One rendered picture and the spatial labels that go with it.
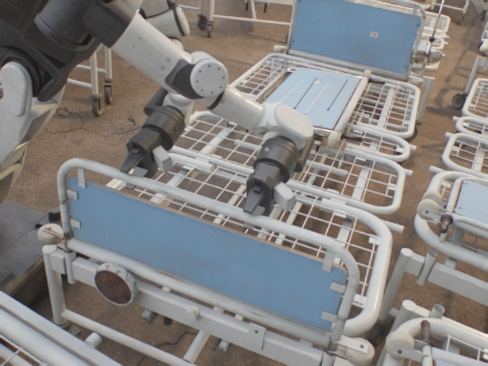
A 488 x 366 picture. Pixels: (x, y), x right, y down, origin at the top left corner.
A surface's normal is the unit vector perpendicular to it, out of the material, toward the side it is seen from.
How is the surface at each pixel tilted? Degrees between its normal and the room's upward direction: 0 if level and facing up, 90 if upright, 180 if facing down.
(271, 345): 90
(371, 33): 90
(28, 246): 0
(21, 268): 0
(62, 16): 80
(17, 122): 90
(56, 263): 90
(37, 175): 0
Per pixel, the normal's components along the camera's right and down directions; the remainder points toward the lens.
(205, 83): 0.30, 0.38
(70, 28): 0.44, 0.61
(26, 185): 0.11, -0.84
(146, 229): -0.36, 0.46
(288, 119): 0.57, -0.32
